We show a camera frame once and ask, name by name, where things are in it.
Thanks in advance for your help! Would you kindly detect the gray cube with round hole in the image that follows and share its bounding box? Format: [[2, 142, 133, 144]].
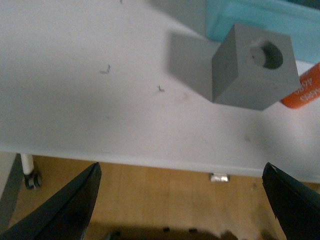
[[211, 23, 301, 111]]

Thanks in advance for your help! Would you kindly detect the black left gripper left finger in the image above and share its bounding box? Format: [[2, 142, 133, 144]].
[[0, 162, 102, 240]]

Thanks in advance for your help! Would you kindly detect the white table leg with caster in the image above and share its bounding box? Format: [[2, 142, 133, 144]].
[[20, 153, 42, 190]]

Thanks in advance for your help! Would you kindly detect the light blue plastic box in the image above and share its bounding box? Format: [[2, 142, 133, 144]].
[[205, 0, 320, 63]]

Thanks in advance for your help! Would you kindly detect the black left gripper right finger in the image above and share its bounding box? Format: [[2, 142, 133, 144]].
[[262, 162, 320, 240]]

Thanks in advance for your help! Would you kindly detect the orange cylinder with white digits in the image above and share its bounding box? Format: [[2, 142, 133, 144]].
[[281, 63, 320, 109]]

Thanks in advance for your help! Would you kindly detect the small metal floor plate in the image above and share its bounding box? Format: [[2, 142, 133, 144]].
[[208, 173, 230, 183]]

